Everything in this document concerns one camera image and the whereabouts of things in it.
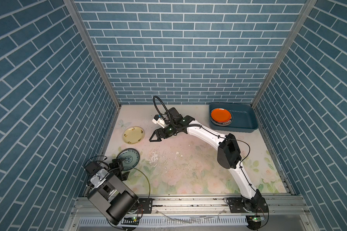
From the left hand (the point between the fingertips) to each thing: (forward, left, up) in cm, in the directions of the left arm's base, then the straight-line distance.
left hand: (128, 161), depth 85 cm
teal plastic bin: (+37, -82, -1) cm, 90 cm away
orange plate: (+38, -63, 0) cm, 74 cm away
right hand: (+9, -16, +11) cm, 22 cm away
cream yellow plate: (+23, +4, -6) cm, 24 cm away
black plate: (+30, -64, 0) cm, 70 cm away
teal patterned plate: (+4, +1, -4) cm, 6 cm away
